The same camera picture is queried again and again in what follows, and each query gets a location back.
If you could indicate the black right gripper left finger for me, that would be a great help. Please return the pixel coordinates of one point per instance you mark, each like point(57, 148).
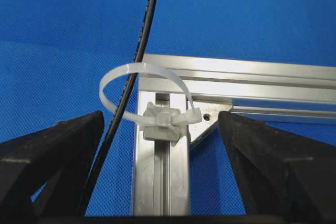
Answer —
point(44, 173)

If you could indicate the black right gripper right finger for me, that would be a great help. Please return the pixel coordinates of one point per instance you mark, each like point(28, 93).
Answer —
point(280, 173)

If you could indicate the white zip tie loop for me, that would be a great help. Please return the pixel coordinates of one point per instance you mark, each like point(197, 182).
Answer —
point(157, 123)

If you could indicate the aluminium extrusion frame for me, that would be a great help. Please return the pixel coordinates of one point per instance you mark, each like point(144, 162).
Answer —
point(168, 175)

